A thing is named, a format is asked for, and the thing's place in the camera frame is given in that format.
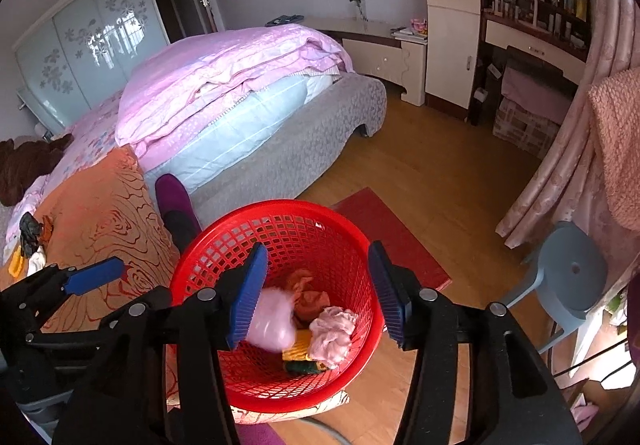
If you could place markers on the red floor mat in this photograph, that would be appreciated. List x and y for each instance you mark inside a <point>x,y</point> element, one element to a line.
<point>400,235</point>

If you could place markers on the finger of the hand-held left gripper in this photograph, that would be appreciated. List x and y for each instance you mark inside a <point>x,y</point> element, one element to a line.
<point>65,337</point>
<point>95,274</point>

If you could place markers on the glass sliding-door wardrobe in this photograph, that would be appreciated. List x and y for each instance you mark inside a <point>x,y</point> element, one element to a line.
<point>75,40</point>

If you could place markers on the folded pink duvet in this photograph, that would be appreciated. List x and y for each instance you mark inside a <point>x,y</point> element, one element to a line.
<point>210,75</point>

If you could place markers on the pink patterned curtain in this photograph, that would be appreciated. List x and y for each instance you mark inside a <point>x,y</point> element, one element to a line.
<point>565,175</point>

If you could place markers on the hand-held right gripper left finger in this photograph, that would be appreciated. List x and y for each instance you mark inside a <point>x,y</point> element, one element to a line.
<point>247,300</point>

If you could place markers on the grey bed cover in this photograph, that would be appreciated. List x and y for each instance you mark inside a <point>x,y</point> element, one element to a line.
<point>310,140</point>

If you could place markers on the purple and navy garment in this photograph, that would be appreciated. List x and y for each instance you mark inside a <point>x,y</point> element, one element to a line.
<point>260,432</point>

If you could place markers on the padded vanity stool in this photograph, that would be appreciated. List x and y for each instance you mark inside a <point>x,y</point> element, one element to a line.
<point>530,95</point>

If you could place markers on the green wrapper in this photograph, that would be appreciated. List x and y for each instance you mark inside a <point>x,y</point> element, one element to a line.
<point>302,368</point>

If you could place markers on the orange rose-patterned tablecloth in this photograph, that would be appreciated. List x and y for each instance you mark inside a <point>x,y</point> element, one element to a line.
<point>100,215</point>

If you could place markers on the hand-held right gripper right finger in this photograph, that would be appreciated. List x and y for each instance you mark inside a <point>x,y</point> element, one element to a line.
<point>385,295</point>

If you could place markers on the red plastic mesh basket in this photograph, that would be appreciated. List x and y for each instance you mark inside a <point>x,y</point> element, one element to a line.
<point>270,382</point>

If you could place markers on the tall white cabinet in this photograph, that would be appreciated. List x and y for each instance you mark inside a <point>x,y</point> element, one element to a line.
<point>450,50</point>

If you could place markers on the pink knit garment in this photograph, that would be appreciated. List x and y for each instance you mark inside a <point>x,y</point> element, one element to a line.
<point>620,135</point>

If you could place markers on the bed with floral sheet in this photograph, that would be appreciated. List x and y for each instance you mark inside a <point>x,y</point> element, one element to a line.
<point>95,140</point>

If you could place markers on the folded light blue quilt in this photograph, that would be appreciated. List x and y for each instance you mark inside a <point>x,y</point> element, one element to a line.
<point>225,130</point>

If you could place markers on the pink printed pillow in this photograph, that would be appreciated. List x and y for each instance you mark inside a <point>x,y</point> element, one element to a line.
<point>27,200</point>

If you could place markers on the orange paper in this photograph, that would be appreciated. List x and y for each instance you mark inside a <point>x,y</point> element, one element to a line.
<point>310,305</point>
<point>47,225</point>

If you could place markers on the dark tray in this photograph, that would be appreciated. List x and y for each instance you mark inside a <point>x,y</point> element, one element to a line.
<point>285,19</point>

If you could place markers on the stack of books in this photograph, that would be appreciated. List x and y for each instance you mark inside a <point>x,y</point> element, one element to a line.
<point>410,32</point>

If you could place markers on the dressing table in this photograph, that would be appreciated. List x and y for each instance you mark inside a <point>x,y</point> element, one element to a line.
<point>530,45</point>

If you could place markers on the brown teddy bear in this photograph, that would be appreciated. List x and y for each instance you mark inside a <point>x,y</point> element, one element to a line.
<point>25,165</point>

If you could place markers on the white tissue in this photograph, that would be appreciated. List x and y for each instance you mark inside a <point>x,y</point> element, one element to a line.
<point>36,265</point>
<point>332,335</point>

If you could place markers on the blue plastic stool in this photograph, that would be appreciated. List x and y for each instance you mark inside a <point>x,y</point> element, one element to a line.
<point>570,270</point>

